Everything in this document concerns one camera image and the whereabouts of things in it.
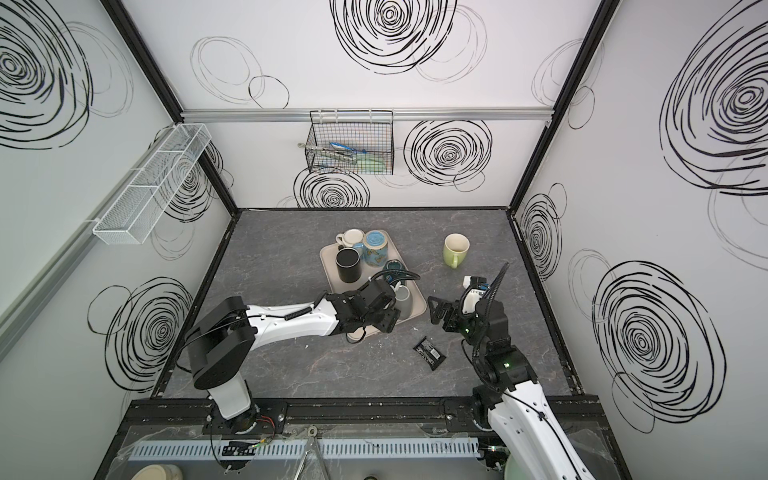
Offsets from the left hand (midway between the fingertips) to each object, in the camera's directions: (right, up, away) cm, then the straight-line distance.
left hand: (396, 311), depth 85 cm
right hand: (+10, +4, -8) cm, 14 cm away
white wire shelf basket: (-65, +26, -14) cm, 72 cm away
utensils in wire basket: (-16, +45, 0) cm, 48 cm away
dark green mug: (-1, +13, +5) cm, 14 cm away
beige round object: (-50, -27, -24) cm, 62 cm away
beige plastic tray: (-9, +9, +16) cm, 21 cm away
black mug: (-15, +14, +9) cm, 22 cm away
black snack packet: (+9, -11, -3) cm, 15 cm away
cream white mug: (-16, +21, +16) cm, 31 cm away
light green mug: (+20, +18, +11) cm, 29 cm away
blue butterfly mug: (-7, +18, +10) cm, 22 cm away
